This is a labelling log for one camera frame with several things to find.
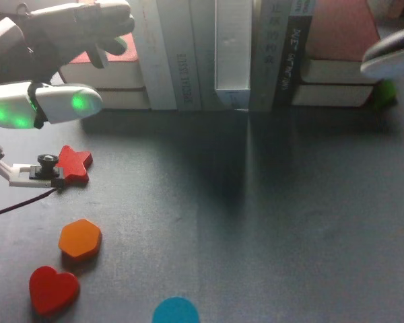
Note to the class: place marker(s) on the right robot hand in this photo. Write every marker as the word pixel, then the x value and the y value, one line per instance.
pixel 67 104

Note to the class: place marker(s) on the white Fashonindia book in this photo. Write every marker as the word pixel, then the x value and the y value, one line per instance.
pixel 232 50

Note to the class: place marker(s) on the thick book under red cover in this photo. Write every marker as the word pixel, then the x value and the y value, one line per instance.
pixel 124 99
pixel 330 96

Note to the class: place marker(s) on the thick red-cover book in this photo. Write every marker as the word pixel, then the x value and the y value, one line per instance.
pixel 121 75
pixel 340 33

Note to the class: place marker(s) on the red star block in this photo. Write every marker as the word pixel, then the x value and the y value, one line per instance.
pixel 75 165

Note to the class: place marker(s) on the grey special issue book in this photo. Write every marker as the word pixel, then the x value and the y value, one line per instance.
pixel 183 50

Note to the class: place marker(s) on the orange hexagon block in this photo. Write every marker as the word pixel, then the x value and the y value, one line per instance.
pixel 79 240

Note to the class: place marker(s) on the plain grey book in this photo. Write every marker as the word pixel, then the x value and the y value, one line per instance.
pixel 205 50

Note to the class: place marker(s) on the red heart block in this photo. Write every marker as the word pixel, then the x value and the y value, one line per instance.
pixel 52 289

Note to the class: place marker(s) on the grey book Chinese characters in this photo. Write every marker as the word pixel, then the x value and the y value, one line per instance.
pixel 267 50

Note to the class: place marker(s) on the grey table cloth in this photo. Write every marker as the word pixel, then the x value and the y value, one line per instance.
pixel 256 218

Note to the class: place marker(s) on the black spine book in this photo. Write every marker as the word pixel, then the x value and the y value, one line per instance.
pixel 291 67

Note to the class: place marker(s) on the blue round block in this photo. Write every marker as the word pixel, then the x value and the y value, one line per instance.
pixel 175 311

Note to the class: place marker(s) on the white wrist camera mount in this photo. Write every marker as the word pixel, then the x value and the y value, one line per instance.
pixel 20 175

